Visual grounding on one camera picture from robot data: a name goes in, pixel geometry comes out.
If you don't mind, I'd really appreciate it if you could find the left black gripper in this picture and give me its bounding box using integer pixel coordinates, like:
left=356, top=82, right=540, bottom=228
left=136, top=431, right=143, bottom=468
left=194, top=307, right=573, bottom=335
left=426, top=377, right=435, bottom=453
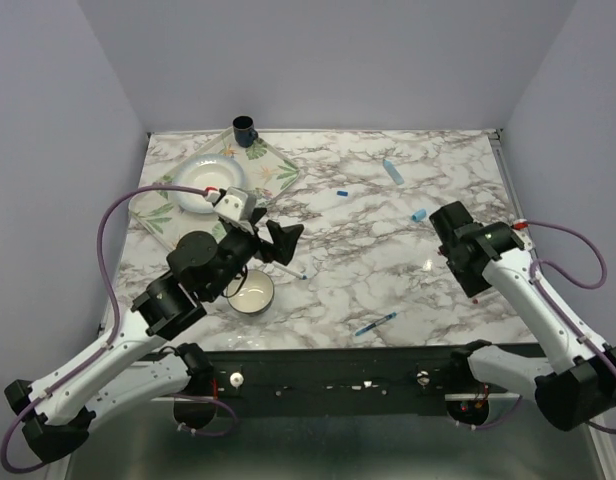
left=205, top=208, right=304, bottom=302

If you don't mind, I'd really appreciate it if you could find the blue gel pen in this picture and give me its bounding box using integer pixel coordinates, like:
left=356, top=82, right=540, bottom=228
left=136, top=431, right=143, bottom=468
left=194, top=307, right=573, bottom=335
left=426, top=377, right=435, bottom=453
left=354, top=312, right=397, bottom=337

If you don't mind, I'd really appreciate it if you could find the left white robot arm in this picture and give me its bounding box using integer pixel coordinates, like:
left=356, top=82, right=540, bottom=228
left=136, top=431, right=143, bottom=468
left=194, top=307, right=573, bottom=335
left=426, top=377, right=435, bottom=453
left=0, top=208, right=304, bottom=473

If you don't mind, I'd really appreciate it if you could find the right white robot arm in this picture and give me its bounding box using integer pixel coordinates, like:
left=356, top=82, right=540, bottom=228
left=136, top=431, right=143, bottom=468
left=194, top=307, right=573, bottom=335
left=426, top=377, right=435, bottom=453
left=430, top=201, right=616, bottom=431

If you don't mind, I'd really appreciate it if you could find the light blue marker cap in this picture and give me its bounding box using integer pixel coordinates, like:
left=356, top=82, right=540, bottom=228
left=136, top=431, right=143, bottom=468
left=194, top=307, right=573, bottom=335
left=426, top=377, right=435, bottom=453
left=411, top=209, right=427, bottom=222

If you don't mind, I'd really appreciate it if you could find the white marker blue tip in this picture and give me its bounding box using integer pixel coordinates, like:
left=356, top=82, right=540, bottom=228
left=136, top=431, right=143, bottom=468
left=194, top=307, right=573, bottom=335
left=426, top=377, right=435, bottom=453
left=263, top=263, right=308, bottom=280

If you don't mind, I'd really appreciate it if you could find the white dark-rimmed bowl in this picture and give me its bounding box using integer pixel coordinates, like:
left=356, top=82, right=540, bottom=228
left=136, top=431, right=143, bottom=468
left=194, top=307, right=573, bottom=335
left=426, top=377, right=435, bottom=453
left=224, top=270, right=275, bottom=316

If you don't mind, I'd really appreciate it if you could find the white blue-rimmed plate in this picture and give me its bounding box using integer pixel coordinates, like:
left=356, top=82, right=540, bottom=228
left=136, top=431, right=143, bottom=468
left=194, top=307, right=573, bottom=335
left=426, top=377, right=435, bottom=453
left=169, top=154, right=247, bottom=214

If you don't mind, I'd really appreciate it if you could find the light blue marker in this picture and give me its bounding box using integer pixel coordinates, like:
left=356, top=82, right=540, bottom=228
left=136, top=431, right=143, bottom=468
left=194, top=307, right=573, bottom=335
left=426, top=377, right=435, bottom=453
left=382, top=159, right=404, bottom=185

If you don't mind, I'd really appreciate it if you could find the dark blue mug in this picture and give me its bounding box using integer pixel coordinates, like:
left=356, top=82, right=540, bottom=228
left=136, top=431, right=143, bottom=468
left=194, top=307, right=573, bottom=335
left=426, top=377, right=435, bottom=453
left=232, top=115, right=259, bottom=149

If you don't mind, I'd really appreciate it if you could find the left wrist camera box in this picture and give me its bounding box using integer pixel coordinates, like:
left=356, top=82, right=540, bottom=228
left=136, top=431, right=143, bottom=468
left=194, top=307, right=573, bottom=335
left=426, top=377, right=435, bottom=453
left=206, top=187, right=256, bottom=225

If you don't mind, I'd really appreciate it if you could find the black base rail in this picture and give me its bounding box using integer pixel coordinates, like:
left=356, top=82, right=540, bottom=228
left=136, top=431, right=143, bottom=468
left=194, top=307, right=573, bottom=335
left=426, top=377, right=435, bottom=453
left=137, top=342, right=544, bottom=419

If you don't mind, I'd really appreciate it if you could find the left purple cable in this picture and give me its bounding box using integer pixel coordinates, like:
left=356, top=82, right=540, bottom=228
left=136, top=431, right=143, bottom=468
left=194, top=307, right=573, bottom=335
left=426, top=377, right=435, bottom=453
left=0, top=183, right=224, bottom=474

